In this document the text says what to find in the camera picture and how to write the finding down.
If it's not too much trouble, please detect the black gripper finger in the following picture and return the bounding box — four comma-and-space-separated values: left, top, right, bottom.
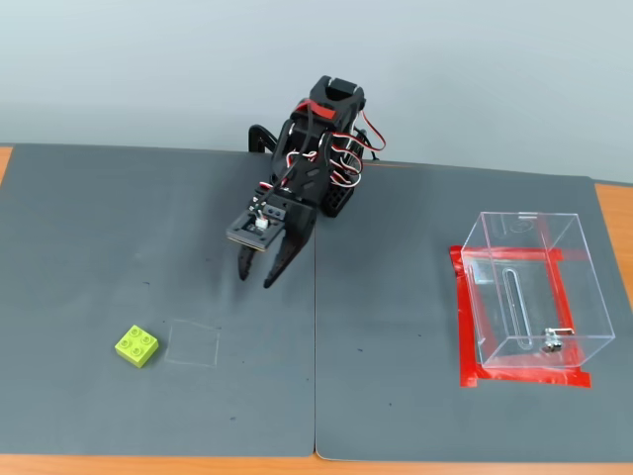
237, 243, 259, 283
262, 221, 314, 290

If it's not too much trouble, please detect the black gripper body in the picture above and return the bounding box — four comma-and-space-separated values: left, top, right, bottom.
249, 183, 318, 230

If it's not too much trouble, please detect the green lego block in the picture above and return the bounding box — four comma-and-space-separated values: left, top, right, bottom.
114, 324, 160, 370

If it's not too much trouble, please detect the red tape band on arm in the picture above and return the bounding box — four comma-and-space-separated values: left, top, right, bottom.
298, 98, 338, 121

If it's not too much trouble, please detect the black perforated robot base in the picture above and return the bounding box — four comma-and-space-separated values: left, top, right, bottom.
319, 178, 355, 220

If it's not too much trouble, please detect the transparent acrylic box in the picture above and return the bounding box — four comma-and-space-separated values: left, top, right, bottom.
460, 211, 616, 370

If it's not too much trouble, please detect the small metal box latch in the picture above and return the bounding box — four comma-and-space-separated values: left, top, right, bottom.
541, 327, 576, 354

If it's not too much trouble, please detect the gray table mat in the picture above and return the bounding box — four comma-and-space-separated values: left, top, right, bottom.
314, 160, 633, 464
0, 142, 317, 459

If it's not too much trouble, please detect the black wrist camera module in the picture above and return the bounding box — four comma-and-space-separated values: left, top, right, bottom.
226, 207, 289, 251

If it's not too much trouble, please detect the red white wrist servo wire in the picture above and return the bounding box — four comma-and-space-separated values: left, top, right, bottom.
284, 131, 366, 190

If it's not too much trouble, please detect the black power cable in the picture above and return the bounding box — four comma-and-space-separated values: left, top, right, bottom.
353, 127, 380, 163

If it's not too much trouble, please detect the red white arm servo wire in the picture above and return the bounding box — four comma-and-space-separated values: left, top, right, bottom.
354, 109, 389, 155

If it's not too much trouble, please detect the red tape frame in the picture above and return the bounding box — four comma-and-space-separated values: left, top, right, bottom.
448, 244, 593, 390

